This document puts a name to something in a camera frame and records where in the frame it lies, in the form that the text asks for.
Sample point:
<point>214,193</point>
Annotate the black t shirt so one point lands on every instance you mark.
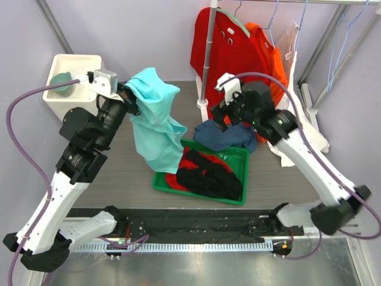
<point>208,178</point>

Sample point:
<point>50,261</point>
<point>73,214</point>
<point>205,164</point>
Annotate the empty blue wire hanger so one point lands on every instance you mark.
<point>343,27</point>

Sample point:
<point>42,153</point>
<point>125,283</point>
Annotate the white slotted cable duct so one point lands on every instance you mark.
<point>102,246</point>

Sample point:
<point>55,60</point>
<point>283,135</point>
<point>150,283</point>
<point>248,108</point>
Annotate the hanging white tank top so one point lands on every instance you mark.
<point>286,46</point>

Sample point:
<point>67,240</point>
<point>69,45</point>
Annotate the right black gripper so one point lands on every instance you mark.
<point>227,110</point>

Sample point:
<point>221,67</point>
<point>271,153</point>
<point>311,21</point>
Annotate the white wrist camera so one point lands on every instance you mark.
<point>230,85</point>
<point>104,82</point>

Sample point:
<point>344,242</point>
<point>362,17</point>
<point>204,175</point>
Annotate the white clothes rack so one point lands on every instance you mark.
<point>327,36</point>

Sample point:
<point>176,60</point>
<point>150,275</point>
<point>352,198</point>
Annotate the dark blue t shirt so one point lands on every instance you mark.
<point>209,135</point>

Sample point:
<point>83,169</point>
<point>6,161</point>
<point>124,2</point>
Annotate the red t shirt in tray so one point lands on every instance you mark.
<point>208,159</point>

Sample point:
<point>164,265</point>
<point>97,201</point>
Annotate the green plastic tray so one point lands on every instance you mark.
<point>204,173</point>

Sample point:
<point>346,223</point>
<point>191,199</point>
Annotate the white drawer cabinet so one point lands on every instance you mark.
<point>82,96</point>

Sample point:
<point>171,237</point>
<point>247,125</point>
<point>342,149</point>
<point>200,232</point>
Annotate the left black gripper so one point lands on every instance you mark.
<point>129,99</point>

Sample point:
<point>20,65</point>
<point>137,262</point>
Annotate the green plastic hanger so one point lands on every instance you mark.
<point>216,9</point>

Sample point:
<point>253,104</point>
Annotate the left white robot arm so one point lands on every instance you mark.
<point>43,244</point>

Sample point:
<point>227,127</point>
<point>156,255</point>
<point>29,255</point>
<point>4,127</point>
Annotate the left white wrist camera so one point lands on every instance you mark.
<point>104,82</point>

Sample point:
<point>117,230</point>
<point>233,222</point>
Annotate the light teal t shirt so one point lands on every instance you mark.
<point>157,135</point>

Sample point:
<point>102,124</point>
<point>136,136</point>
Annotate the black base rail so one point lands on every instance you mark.
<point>202,226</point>

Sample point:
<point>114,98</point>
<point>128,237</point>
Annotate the hanging orange t shirt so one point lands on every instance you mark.
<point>274,62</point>

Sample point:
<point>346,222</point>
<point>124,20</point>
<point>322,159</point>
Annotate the teal cup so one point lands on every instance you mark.
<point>64,91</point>

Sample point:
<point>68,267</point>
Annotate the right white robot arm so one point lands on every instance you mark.
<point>340,199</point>

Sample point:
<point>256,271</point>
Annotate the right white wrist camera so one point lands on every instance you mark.
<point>230,85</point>

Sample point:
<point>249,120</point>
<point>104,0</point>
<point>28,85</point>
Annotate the hanging red t shirt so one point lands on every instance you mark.
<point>232,51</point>

